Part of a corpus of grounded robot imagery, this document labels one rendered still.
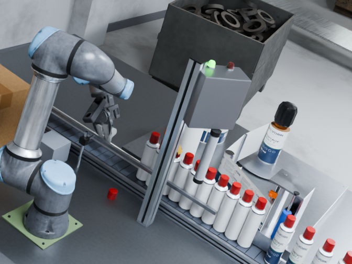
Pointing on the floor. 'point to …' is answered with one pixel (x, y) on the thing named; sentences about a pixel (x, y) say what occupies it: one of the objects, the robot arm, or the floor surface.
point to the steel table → (317, 25)
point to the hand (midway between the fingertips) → (106, 143)
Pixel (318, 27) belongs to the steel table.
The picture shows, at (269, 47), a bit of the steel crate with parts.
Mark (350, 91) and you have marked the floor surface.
